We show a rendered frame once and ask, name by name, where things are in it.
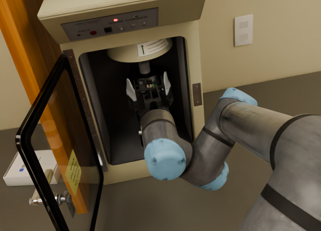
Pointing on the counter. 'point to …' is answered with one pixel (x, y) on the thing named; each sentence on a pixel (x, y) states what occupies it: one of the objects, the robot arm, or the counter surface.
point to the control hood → (118, 7)
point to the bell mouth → (140, 50)
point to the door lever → (36, 201)
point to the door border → (31, 159)
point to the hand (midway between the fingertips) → (147, 85)
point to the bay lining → (110, 109)
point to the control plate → (123, 21)
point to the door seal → (35, 153)
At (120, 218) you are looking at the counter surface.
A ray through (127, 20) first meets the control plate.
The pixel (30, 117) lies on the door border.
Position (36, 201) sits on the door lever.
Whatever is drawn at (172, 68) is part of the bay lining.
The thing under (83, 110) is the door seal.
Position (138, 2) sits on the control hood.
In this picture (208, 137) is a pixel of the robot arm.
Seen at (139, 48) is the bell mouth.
